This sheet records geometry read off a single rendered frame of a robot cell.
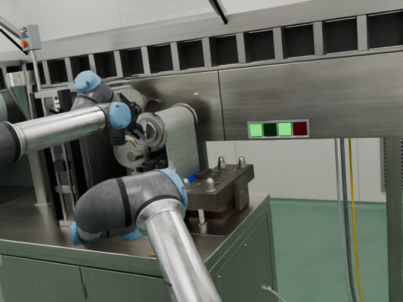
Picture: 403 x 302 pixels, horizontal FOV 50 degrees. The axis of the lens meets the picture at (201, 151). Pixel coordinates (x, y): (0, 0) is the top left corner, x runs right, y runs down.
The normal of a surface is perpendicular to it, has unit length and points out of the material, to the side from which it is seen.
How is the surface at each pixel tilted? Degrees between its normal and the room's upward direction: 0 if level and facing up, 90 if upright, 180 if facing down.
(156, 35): 90
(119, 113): 90
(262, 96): 90
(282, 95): 90
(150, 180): 29
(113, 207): 79
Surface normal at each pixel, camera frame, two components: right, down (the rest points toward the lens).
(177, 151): 0.89, -0.01
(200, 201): -0.44, 0.23
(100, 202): -0.28, -0.19
